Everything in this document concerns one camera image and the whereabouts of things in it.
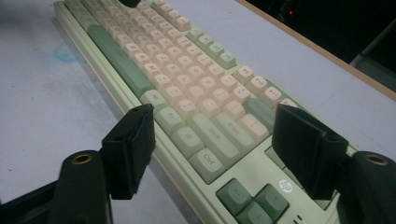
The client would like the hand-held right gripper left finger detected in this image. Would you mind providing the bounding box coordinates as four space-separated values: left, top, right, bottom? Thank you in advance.
101 103 157 201

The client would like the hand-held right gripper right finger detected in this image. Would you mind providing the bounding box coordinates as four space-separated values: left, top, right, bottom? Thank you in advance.
271 103 349 202

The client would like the cream and green keyboard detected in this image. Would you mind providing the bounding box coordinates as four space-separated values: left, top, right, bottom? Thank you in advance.
53 0 359 224

